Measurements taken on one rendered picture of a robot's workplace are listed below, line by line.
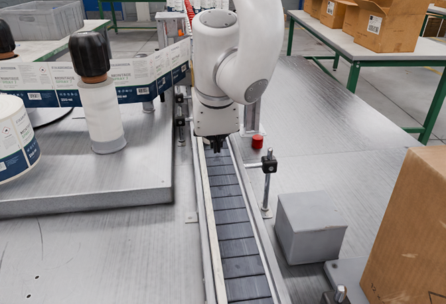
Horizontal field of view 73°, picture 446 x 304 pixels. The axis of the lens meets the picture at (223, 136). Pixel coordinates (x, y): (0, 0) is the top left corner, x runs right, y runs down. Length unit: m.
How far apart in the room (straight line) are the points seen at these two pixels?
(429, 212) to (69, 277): 0.57
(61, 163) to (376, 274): 0.71
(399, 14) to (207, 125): 1.89
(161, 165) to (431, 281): 0.57
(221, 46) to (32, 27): 2.34
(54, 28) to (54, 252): 2.16
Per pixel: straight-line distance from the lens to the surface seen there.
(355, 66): 2.31
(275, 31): 0.46
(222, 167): 0.74
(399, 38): 2.42
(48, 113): 1.13
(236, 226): 0.60
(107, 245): 0.67
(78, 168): 0.82
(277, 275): 0.44
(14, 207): 0.80
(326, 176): 0.84
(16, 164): 0.84
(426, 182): 0.42
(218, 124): 0.64
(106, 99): 0.79
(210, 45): 0.50
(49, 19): 2.69
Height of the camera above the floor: 1.31
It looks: 30 degrees down
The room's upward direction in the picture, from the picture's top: straight up
